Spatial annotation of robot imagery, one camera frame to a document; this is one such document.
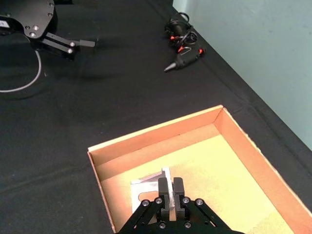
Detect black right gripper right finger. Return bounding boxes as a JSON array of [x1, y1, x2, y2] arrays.
[[173, 177, 231, 230]]

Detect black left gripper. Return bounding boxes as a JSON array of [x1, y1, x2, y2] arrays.
[[0, 0, 96, 61]]

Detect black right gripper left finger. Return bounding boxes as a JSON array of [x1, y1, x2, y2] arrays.
[[118, 177, 176, 234]]

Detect silver metal corner bracket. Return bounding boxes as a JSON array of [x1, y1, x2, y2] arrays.
[[131, 166, 176, 220]]

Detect shallow brown cardboard tray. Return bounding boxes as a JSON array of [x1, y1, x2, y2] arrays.
[[87, 104, 312, 234]]

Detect black table cloth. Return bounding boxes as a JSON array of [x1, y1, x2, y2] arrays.
[[0, 0, 312, 234]]

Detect thin grey left gripper cable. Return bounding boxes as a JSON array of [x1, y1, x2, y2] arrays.
[[0, 50, 43, 93]]

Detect black corded tool orange parts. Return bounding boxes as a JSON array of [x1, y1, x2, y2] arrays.
[[163, 12, 207, 73]]

